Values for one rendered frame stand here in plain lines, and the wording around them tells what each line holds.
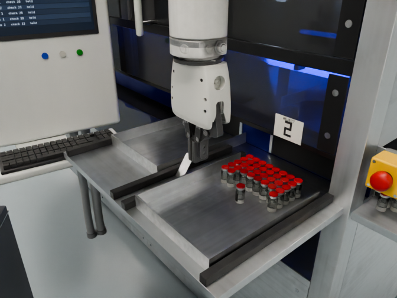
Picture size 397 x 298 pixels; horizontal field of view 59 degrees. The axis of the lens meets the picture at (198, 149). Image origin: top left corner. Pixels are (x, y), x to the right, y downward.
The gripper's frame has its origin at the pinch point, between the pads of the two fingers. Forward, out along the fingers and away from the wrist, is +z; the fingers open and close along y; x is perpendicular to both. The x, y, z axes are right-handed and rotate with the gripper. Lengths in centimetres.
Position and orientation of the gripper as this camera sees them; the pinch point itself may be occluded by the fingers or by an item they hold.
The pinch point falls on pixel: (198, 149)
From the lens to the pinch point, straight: 59.1
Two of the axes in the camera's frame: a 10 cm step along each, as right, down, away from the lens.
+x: -7.7, 2.9, -5.7
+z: 0.0, 8.9, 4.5
